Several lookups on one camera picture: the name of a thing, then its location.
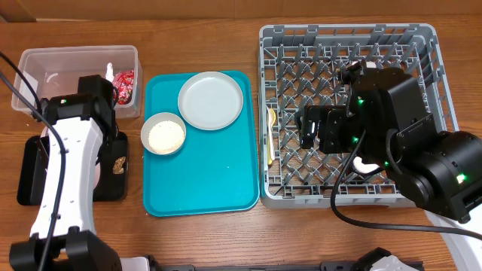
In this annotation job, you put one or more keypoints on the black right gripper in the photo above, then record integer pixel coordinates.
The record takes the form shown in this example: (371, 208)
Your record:
(332, 117)

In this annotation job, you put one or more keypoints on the yellow plastic spoon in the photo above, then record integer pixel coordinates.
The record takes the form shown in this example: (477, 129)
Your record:
(271, 119)

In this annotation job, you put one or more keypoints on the cream plastic cup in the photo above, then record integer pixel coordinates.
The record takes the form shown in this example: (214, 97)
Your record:
(362, 168)

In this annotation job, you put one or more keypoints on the light grey plate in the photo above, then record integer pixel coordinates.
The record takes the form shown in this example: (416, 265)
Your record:
(210, 100)

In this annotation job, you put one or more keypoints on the grey bowl of rice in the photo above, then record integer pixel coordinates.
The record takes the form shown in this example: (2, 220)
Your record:
(163, 133)

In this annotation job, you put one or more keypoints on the brown food scrap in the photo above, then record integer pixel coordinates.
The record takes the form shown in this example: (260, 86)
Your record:
(118, 167)

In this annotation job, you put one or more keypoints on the white pink-rimmed plate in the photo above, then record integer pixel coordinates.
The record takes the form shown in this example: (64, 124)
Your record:
(97, 168)

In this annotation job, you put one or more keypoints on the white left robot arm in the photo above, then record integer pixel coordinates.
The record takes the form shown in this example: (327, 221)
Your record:
(63, 236)

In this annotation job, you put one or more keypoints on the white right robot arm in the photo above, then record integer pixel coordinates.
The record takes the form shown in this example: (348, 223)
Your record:
(385, 127)

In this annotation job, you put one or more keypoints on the grey dishwasher rack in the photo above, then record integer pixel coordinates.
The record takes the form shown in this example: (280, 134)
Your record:
(298, 66)

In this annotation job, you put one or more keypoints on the clear plastic waste bin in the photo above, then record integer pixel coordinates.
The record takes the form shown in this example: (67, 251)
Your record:
(55, 71)

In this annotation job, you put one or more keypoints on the black waste tray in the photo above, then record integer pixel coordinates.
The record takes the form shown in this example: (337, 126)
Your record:
(34, 170)

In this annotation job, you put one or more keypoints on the teal plastic tray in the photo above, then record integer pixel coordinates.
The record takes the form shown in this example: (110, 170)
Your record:
(214, 171)

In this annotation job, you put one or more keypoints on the red crumpled wrapper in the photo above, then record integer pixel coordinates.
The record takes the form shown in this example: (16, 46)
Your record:
(123, 82)

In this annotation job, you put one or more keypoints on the crumpled white tissue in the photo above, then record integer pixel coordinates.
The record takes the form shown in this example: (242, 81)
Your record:
(109, 74)

